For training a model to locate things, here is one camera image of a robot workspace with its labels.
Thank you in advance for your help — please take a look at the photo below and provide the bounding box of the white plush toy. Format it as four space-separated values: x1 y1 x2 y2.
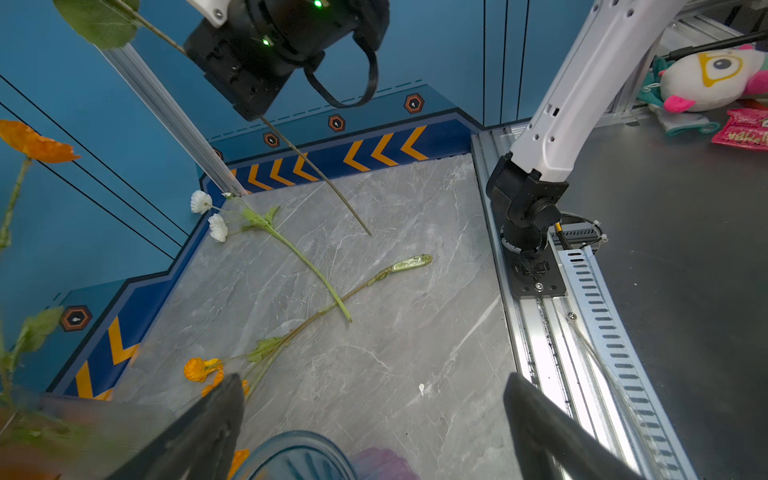
637 44 767 136

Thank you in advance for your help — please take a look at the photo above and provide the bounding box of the white blossom spray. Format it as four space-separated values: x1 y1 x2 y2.
190 189 354 324

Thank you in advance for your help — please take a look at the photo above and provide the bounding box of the right aluminium corner post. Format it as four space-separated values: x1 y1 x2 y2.
100 45 248 196

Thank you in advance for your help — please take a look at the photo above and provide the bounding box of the orange gerbera flower stem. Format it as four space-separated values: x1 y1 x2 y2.
52 0 373 237

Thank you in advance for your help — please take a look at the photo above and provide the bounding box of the purple ribbed glass vase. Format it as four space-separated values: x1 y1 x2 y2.
230 430 418 480

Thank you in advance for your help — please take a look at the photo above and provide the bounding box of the orange poppy flower stem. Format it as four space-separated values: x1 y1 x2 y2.
1 120 80 401

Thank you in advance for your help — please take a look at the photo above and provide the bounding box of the clear ribbed glass vase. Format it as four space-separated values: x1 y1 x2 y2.
1 391 175 479

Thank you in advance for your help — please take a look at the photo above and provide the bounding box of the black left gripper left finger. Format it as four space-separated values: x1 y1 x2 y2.
109 374 245 479

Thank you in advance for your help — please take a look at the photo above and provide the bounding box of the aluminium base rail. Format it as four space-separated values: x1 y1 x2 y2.
470 128 700 480

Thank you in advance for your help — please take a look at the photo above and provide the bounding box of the pink snack packet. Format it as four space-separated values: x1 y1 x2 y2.
711 108 767 152

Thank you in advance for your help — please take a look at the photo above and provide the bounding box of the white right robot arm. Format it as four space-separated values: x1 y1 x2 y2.
175 1 684 269

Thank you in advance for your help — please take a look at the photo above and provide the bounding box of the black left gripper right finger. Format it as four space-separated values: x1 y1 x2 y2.
503 372 640 479

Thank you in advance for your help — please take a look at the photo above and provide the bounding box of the orange cosmos flower stem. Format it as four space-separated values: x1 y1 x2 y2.
183 254 434 399

